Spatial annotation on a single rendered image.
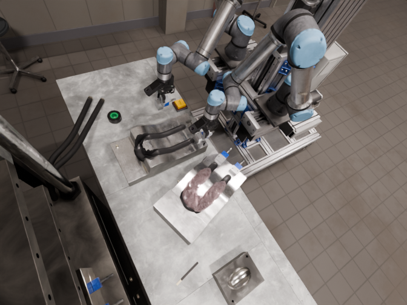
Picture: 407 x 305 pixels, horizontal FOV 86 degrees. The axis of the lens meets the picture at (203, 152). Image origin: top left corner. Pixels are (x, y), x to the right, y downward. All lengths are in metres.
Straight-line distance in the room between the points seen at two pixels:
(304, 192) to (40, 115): 2.79
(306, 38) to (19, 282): 1.10
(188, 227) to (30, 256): 0.62
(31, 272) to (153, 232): 0.59
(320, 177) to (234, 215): 1.66
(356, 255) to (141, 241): 2.13
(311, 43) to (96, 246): 1.25
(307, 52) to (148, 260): 1.12
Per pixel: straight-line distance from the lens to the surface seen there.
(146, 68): 1.79
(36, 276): 0.78
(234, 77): 1.14
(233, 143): 2.19
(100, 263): 1.26
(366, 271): 2.80
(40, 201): 1.11
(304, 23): 0.95
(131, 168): 1.26
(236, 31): 1.55
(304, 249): 2.43
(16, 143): 0.87
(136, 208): 1.25
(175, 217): 1.12
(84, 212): 1.31
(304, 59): 0.92
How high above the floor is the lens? 2.01
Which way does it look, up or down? 61 degrees down
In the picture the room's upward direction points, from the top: 23 degrees clockwise
